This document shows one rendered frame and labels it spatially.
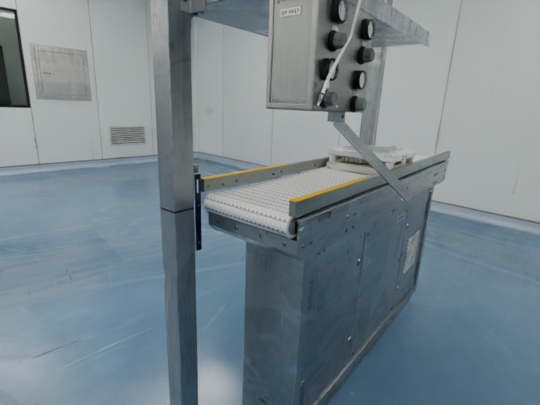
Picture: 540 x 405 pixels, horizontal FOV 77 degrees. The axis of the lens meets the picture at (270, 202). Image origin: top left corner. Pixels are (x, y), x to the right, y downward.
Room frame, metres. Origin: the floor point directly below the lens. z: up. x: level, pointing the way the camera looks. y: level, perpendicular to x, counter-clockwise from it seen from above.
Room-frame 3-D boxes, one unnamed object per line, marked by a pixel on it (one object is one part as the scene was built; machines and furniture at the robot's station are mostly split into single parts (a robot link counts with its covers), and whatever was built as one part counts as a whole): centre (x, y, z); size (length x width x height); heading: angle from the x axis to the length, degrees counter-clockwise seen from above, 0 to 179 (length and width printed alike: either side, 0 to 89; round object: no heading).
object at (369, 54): (0.74, -0.18, 1.12); 0.03 x 0.02 x 0.04; 142
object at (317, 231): (1.26, -0.35, 0.74); 1.30 x 0.29 x 0.10; 142
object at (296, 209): (1.17, -0.45, 0.82); 1.32 x 0.02 x 0.03; 142
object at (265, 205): (1.26, -0.35, 0.77); 1.35 x 0.25 x 0.05; 142
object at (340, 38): (0.65, -0.11, 1.13); 0.03 x 0.02 x 0.04; 142
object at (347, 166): (1.29, -0.38, 0.81); 0.24 x 0.24 x 0.02; 52
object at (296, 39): (0.73, -0.09, 1.11); 0.22 x 0.11 x 0.20; 142
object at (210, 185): (1.34, -0.24, 0.82); 1.32 x 0.02 x 0.03; 142
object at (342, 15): (0.66, -0.11, 1.18); 0.04 x 0.01 x 0.04; 142
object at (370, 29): (0.75, -0.18, 1.17); 0.04 x 0.01 x 0.04; 142
